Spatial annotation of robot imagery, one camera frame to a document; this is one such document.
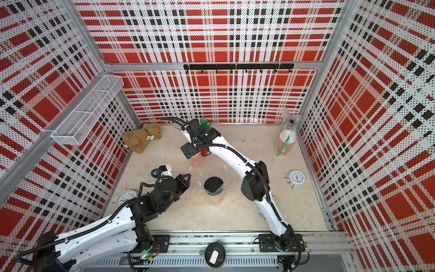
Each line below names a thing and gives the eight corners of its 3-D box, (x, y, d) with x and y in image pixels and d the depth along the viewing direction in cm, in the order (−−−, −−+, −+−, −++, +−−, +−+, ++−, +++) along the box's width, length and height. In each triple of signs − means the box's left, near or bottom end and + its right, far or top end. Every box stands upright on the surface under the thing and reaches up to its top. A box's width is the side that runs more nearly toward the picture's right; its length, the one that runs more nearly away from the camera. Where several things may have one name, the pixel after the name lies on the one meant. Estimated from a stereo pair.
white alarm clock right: (293, 190, 91) (296, 187, 88) (283, 177, 96) (285, 173, 93) (306, 184, 94) (309, 180, 90) (295, 171, 99) (298, 167, 95)
